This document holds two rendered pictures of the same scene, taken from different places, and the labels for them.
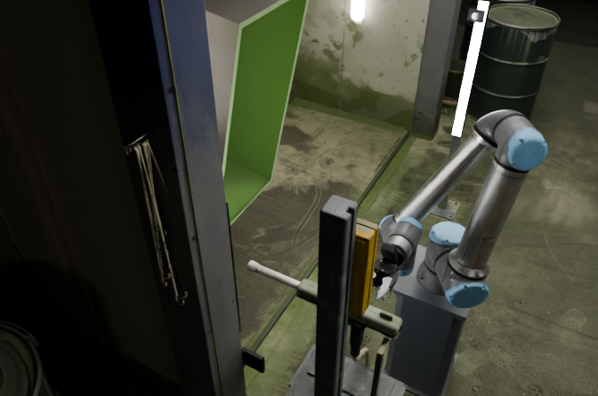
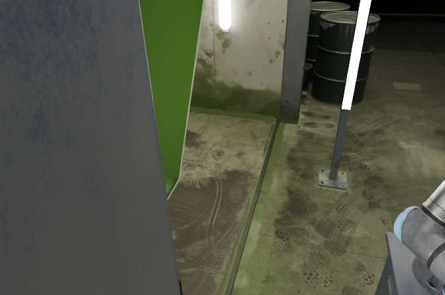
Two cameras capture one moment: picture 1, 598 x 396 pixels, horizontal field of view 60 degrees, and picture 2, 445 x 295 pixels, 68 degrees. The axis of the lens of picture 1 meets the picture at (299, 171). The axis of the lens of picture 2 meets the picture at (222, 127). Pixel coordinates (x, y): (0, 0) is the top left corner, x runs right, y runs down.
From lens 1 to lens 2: 1.26 m
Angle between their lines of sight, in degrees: 12
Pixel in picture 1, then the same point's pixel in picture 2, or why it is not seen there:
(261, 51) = (155, 29)
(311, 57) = not seen: hidden behind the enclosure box
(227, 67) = not seen: hidden behind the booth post
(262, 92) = (160, 80)
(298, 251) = (216, 250)
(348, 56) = (219, 61)
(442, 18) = (299, 16)
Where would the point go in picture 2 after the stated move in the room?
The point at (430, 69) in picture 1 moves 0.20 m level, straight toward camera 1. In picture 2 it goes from (292, 63) to (295, 71)
